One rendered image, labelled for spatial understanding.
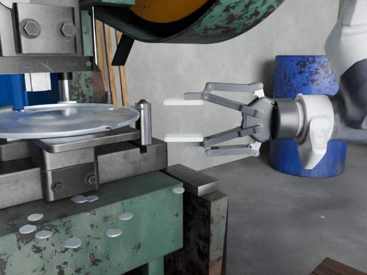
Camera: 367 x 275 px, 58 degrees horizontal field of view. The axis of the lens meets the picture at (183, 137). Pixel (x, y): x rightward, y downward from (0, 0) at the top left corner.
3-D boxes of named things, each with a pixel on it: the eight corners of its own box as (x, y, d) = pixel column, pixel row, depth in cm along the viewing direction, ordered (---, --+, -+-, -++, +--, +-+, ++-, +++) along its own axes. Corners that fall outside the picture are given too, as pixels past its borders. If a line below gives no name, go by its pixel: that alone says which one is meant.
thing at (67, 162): (144, 208, 54) (142, 127, 51) (58, 236, 46) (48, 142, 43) (84, 168, 74) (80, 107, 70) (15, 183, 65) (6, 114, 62)
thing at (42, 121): (-65, 122, 58) (-66, 117, 57) (77, 102, 80) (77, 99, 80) (21, 151, 41) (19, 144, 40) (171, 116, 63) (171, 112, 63)
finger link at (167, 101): (203, 105, 58) (203, 100, 58) (163, 105, 58) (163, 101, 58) (202, 102, 61) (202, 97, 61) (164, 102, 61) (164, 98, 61)
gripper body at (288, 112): (285, 136, 65) (237, 136, 65) (289, 93, 63) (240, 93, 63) (298, 148, 58) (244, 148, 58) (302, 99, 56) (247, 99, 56)
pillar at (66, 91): (75, 121, 81) (70, 62, 77) (65, 123, 79) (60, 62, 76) (71, 120, 82) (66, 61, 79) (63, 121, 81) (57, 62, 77)
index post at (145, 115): (153, 143, 73) (152, 99, 70) (141, 145, 71) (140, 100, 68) (146, 141, 75) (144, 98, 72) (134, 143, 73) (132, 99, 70)
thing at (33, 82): (52, 90, 68) (51, 71, 68) (27, 91, 66) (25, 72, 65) (47, 88, 71) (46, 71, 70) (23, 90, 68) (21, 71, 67)
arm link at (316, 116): (316, 91, 63) (287, 91, 63) (348, 102, 51) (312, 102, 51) (309, 154, 67) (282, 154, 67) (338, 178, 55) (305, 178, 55)
